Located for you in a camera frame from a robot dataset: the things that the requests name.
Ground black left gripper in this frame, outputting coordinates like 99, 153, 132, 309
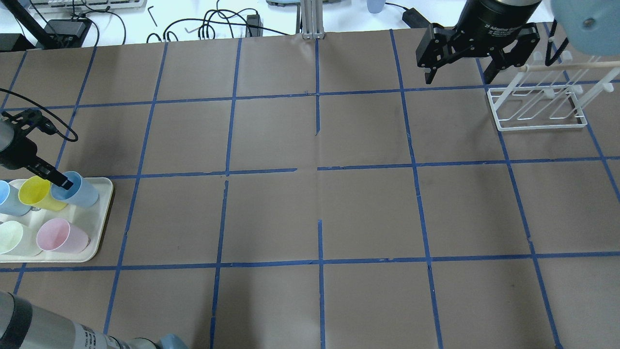
0, 141, 74, 190

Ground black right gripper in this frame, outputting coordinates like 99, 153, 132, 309
417, 23, 541, 84

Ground light blue plastic cup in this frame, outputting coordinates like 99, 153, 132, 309
50, 171, 99, 207

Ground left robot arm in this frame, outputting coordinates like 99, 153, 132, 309
1, 102, 186, 349

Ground yellow plastic cup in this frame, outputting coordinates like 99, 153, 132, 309
18, 176, 68, 212

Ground pink plastic cup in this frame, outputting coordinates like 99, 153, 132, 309
36, 217, 90, 254

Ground pale green plastic cup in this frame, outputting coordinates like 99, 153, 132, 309
0, 221, 43, 257

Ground blue cup on desk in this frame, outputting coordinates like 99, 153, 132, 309
366, 0, 386, 14

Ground black power adapter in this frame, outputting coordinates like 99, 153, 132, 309
402, 7, 431, 29

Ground black allen key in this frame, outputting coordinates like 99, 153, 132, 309
146, 6, 158, 27

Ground white wire cup rack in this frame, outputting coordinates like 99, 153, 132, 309
487, 50, 619, 132

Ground aluminium frame post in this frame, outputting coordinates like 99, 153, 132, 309
299, 0, 325, 40

